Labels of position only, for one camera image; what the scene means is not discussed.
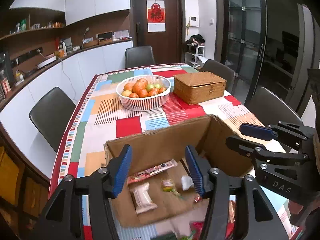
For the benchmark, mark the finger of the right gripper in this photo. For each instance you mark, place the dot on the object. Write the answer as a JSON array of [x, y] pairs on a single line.
[[242, 146], [259, 132]]

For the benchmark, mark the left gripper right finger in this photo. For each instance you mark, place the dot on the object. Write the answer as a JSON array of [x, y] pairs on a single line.
[[212, 182]]

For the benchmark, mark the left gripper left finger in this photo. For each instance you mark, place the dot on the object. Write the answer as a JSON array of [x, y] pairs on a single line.
[[107, 182]]

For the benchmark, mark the gold red candy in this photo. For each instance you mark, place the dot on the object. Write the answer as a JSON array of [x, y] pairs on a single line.
[[197, 199]]

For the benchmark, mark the long white brown snack bar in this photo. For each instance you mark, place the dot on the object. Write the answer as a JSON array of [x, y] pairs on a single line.
[[143, 201]]

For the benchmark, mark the green lollipop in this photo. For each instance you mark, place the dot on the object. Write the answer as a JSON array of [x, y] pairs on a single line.
[[167, 185]]

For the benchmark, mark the white crumpled wrapper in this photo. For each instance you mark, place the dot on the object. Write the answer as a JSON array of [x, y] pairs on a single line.
[[186, 182]]

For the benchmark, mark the dark chair right near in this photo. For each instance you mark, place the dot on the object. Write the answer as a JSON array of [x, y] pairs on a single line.
[[270, 109]]

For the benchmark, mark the dark chair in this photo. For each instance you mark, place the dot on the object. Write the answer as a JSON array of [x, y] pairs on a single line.
[[270, 109], [51, 116], [220, 70]]

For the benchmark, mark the pink patterned snack packet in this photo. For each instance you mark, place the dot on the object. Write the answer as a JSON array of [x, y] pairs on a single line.
[[150, 172]]

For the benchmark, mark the brown cardboard box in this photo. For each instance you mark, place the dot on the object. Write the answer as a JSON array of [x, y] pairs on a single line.
[[207, 134]]

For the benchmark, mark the colourful patchwork tablecloth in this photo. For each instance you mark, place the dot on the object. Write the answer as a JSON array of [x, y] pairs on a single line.
[[100, 117]]

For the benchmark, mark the woven wicker box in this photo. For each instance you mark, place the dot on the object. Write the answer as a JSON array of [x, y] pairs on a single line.
[[194, 88]]

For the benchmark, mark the dark chair right far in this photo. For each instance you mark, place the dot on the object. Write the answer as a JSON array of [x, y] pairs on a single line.
[[220, 70]]

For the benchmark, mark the dark chair left side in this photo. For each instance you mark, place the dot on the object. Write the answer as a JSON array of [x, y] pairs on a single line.
[[51, 116]]

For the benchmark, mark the white fruit basket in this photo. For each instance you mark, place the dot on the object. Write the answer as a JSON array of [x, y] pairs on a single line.
[[144, 92]]

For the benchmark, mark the dark wooden door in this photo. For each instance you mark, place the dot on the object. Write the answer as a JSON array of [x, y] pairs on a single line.
[[166, 46]]

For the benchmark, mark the dark chair far end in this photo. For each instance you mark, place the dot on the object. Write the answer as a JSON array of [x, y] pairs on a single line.
[[139, 56]]

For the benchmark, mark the red fu door poster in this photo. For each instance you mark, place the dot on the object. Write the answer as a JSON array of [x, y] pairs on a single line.
[[155, 11]]

